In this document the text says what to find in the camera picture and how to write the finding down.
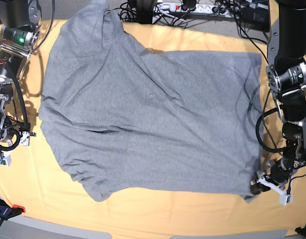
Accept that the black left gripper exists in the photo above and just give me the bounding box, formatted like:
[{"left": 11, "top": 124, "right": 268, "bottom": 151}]
[{"left": 250, "top": 159, "right": 297, "bottom": 195}]

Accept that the black power adapter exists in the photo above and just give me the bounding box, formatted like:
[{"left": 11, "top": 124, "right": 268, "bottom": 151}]
[{"left": 241, "top": 7, "right": 269, "bottom": 24}]

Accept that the grey t-shirt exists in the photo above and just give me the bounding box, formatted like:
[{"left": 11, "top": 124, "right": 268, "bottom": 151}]
[{"left": 39, "top": 0, "right": 262, "bottom": 202}]

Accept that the white power strip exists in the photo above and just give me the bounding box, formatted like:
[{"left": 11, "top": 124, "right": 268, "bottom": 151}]
[{"left": 154, "top": 2, "right": 234, "bottom": 18}]

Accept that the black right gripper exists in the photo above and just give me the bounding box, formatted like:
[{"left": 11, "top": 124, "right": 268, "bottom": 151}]
[{"left": 0, "top": 125, "right": 31, "bottom": 155}]

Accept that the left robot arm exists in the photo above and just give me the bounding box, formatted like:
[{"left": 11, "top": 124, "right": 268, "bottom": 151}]
[{"left": 251, "top": 0, "right": 306, "bottom": 197}]

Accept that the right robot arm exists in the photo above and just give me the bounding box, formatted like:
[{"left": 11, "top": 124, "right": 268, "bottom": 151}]
[{"left": 0, "top": 0, "right": 42, "bottom": 157}]

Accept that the blue red clamp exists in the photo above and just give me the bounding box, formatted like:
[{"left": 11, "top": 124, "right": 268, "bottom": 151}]
[{"left": 0, "top": 199, "right": 25, "bottom": 221}]

